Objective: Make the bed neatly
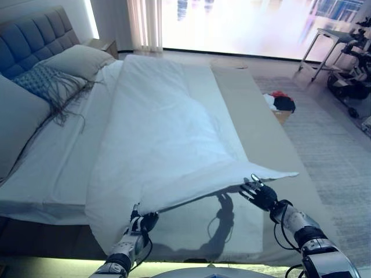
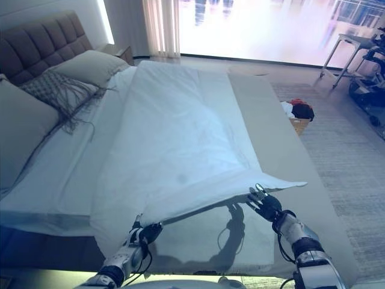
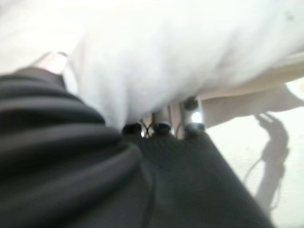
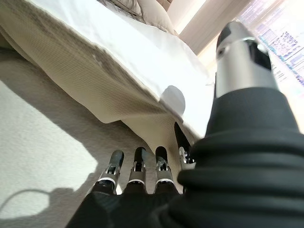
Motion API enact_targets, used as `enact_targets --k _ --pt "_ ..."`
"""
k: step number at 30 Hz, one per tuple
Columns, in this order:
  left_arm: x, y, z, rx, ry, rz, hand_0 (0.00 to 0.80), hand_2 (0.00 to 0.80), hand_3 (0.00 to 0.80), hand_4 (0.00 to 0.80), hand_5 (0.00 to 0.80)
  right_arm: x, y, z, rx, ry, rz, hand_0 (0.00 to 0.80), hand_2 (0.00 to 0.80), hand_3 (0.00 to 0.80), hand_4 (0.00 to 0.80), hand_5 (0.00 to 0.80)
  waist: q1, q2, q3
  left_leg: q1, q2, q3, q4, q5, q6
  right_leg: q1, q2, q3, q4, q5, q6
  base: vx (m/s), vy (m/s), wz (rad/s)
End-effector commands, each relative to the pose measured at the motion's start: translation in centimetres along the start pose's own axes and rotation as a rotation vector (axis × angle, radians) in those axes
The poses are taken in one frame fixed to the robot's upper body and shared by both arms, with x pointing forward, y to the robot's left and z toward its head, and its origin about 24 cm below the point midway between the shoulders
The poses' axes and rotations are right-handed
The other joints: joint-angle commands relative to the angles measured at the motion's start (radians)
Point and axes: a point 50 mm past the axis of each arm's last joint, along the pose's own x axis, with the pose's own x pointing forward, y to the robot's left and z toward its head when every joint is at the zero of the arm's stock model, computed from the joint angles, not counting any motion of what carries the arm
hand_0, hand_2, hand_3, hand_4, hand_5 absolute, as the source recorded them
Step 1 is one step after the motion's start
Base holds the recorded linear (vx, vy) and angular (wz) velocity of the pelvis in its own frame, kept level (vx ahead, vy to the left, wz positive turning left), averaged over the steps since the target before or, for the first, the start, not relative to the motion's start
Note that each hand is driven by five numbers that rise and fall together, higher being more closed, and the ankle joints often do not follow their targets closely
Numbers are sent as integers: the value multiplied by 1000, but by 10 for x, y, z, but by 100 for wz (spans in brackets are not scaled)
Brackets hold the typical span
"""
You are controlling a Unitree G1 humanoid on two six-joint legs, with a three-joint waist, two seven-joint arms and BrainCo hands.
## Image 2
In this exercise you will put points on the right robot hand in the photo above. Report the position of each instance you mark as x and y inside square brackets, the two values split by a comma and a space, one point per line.
[270, 207]

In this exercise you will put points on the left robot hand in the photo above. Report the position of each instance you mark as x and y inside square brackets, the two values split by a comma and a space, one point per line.
[150, 231]

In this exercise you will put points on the white duvet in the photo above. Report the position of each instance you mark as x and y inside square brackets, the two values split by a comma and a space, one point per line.
[180, 135]

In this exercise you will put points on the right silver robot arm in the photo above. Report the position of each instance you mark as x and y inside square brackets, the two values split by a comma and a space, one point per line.
[303, 241]

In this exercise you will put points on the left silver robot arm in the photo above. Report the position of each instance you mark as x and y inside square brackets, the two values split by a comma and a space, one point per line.
[117, 262]

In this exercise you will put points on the beige bed cover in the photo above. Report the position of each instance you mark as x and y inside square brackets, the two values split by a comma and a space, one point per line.
[285, 156]

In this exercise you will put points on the white bed sheet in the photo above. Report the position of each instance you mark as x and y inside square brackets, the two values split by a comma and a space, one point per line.
[75, 180]

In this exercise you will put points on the silver robot torso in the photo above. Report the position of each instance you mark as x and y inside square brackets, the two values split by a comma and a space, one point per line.
[174, 285]

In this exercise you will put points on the wicker laundry basket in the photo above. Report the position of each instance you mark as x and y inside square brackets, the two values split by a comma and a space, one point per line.
[300, 126]

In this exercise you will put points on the grey floor rug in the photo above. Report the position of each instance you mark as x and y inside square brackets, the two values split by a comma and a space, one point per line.
[346, 150]

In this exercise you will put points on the white garment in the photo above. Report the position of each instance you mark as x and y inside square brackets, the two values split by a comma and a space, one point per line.
[287, 108]

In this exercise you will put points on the red garment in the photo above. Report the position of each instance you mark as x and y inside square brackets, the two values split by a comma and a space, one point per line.
[299, 101]

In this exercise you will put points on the black wheeled equipment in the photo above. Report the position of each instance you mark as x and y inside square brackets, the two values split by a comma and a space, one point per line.
[368, 87]

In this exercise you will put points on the beige pillow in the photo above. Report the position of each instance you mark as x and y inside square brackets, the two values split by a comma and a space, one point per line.
[21, 129]
[90, 64]

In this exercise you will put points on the patterned fringed cushion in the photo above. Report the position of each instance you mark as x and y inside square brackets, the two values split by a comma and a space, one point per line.
[51, 87]

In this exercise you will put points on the large glass window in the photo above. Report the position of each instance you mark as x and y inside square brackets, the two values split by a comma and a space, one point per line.
[270, 27]

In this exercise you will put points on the wooden nightstand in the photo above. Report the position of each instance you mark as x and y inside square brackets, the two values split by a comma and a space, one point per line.
[120, 51]

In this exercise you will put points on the beige curtain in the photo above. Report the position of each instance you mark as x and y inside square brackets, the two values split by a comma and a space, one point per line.
[161, 27]

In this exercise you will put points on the brown tufted headboard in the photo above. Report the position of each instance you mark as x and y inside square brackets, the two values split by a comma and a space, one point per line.
[39, 39]

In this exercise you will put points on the brown bed frame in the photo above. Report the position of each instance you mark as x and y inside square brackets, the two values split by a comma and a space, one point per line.
[45, 250]

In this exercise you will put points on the metal frame table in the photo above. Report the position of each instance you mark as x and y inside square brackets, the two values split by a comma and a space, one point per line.
[352, 39]

